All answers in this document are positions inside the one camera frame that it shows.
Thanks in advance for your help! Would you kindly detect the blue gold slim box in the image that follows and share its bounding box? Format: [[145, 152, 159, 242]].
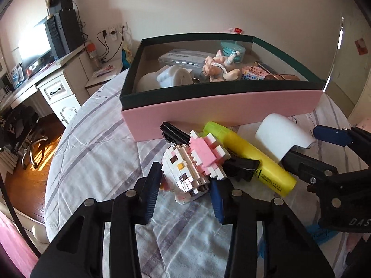
[[255, 61, 277, 74]]

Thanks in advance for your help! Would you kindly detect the black speaker tower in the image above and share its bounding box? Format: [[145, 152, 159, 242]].
[[44, 9, 84, 60]]

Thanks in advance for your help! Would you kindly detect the blue snack bag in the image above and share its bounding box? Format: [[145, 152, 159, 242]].
[[121, 42, 133, 70]]

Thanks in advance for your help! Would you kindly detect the pink white block figure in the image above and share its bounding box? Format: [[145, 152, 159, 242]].
[[162, 131, 227, 205]]

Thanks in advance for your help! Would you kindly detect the black hair claw clip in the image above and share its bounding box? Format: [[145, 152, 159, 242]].
[[160, 122, 260, 182]]

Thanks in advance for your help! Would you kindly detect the teal round container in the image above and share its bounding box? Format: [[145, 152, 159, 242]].
[[220, 40, 246, 63]]

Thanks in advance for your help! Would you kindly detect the pink card pack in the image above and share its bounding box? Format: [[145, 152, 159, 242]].
[[241, 66, 269, 80]]

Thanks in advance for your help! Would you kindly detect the white plastic adapter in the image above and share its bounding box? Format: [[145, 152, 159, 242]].
[[254, 113, 315, 163]]

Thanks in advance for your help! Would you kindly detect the striped white tablecloth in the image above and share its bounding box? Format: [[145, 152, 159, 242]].
[[45, 71, 366, 277]]

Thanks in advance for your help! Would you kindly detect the pink green storage box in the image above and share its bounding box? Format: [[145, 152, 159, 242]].
[[119, 33, 324, 141]]

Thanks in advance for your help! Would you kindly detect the black office chair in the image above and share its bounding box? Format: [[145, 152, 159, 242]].
[[1, 104, 49, 169]]

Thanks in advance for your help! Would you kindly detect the wall power socket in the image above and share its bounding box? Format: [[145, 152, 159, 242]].
[[104, 22, 128, 41]]

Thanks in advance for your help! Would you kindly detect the pink pig doll figure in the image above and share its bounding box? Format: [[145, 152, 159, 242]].
[[202, 50, 241, 82]]

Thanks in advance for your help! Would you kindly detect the black computer monitor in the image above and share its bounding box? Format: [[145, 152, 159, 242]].
[[18, 18, 55, 77]]

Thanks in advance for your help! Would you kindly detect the orange capped bottle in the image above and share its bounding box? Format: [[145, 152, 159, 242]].
[[86, 42, 101, 70]]

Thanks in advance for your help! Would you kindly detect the rose gold box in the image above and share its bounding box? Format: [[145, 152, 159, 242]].
[[264, 73, 300, 81]]

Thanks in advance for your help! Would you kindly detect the white desk with drawers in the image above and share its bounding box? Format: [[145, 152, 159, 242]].
[[1, 45, 93, 126]]

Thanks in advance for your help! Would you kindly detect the red toy box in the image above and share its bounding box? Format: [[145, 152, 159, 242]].
[[226, 27, 243, 35]]

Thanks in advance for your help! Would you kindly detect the yellow highlighter marker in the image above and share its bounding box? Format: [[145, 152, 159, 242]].
[[203, 122, 297, 197]]

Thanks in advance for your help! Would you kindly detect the black white low cabinet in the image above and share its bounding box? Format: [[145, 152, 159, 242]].
[[85, 60, 123, 96]]

